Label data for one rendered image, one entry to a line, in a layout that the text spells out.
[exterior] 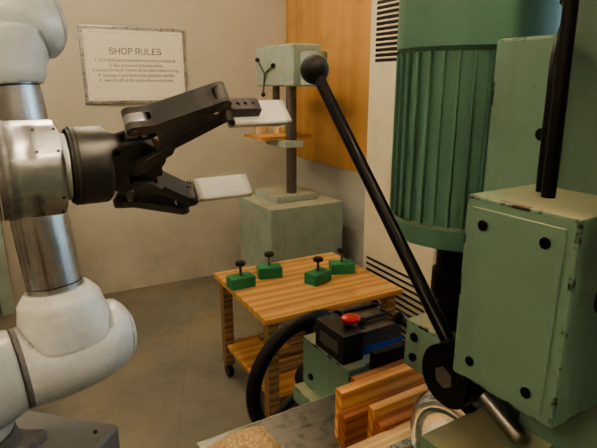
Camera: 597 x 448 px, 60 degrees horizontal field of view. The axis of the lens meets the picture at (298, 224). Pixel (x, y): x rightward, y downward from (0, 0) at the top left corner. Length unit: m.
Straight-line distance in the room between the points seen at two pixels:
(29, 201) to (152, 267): 3.28
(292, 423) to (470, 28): 0.57
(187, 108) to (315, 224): 2.54
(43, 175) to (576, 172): 0.43
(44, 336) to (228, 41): 2.94
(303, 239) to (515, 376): 2.62
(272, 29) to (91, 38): 1.20
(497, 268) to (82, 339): 0.82
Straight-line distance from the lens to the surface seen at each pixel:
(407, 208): 0.62
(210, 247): 3.84
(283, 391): 2.19
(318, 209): 2.99
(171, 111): 0.50
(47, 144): 0.50
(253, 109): 0.52
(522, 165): 0.53
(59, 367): 1.06
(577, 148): 0.45
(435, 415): 0.59
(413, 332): 0.73
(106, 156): 0.51
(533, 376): 0.41
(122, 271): 3.74
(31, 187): 0.50
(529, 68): 0.52
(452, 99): 0.58
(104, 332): 1.07
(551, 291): 0.38
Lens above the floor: 1.38
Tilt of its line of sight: 15 degrees down
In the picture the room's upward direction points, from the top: straight up
